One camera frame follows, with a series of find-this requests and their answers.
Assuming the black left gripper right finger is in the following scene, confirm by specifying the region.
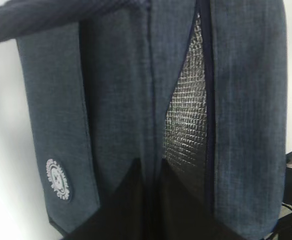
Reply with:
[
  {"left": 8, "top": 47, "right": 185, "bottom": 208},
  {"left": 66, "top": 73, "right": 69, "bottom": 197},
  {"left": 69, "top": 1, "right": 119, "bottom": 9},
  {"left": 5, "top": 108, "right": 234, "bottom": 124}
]
[{"left": 159, "top": 160, "right": 238, "bottom": 240}]

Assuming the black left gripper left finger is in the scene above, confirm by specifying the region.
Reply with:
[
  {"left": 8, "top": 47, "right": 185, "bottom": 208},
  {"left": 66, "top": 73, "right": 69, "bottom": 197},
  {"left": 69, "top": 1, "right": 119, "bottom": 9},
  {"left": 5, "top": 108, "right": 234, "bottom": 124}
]
[{"left": 65, "top": 158, "right": 151, "bottom": 240}]

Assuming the dark navy lunch bag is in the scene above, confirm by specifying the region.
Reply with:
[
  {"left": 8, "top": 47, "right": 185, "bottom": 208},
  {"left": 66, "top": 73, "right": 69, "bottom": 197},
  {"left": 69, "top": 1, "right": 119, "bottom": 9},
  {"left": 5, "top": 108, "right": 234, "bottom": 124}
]
[{"left": 0, "top": 0, "right": 287, "bottom": 240}]

